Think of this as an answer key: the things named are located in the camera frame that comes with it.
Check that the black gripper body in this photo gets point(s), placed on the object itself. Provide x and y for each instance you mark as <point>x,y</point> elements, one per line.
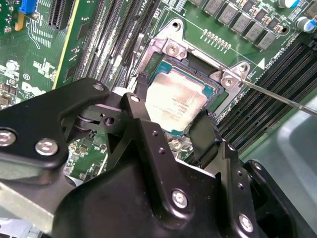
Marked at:
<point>111,210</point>

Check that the silver-topped CPU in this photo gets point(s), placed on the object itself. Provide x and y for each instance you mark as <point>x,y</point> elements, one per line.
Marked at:
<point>173,99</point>

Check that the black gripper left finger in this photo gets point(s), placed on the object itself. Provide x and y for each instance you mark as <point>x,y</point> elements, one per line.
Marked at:
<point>32,119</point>

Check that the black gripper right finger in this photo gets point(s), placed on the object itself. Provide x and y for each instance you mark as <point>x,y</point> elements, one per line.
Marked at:
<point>205,138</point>

